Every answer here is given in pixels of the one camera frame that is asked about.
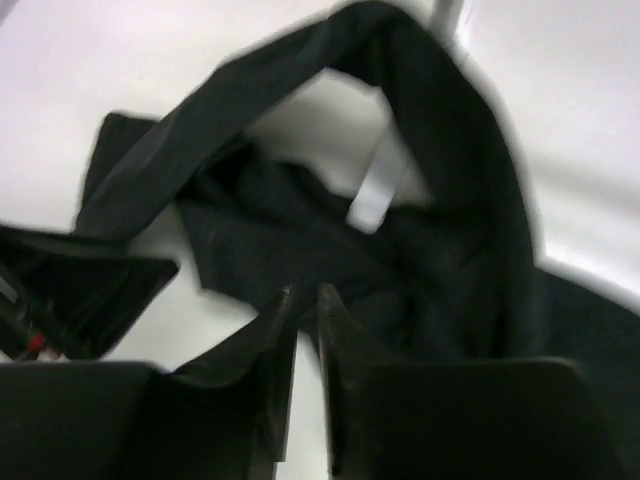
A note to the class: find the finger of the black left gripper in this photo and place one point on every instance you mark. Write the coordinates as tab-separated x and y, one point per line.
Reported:
71	296

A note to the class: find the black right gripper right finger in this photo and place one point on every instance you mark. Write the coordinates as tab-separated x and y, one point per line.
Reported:
391	418

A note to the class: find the white metal clothes rack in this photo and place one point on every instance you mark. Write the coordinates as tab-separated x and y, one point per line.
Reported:
392	176

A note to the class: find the black denim trousers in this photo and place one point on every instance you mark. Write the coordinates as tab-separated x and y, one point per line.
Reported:
452	280

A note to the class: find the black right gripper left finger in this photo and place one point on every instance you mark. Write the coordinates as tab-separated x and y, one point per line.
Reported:
237	425

